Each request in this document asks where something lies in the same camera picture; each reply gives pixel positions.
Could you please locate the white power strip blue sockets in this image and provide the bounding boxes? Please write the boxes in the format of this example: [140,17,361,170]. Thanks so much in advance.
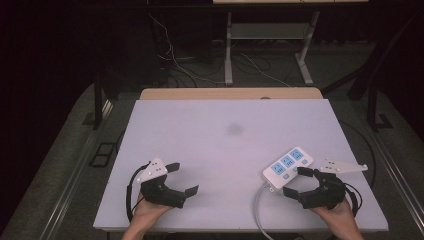
[261,146,315,193]

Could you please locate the black rectangular floor frame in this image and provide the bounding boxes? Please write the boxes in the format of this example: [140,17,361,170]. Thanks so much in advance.
[88,141,117,168]

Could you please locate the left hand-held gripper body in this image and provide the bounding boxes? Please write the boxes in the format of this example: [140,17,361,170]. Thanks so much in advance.
[135,157,188,210]

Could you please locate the aluminium floor rail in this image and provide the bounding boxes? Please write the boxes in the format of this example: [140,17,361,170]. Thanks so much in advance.
[39,99,115,240]
[364,124,424,231]

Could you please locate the white floor cable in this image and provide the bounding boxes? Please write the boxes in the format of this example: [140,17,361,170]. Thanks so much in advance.
[147,12,228,86]
[240,52,292,88]

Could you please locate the grey metal desk frame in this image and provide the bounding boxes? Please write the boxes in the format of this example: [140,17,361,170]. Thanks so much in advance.
[224,9,322,87]

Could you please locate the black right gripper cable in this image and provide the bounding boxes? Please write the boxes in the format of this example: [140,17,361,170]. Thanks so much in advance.
[343,182,364,218]

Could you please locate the black stand leg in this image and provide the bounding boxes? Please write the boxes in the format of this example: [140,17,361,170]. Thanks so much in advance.
[365,79,395,133]
[92,74,105,131]

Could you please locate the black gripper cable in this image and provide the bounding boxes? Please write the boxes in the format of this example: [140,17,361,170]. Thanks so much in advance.
[343,182,364,218]
[125,161,152,224]

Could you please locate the person's left hand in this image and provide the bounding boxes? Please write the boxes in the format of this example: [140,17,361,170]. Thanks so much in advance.
[132,192,175,231]

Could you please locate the person's right hand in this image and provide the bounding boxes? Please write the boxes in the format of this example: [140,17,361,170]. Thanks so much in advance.
[309,199,357,232]

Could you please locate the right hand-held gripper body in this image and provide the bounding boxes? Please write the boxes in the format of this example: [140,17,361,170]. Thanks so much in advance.
[297,158,369,211]

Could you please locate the grey power strip cable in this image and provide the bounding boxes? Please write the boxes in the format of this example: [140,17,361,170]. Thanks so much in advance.
[254,184,278,240]

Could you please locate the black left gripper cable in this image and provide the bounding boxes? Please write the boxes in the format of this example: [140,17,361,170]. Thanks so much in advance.
[125,161,152,224]

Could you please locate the black floor cable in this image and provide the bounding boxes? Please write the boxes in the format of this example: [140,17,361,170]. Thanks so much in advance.
[339,119,378,189]

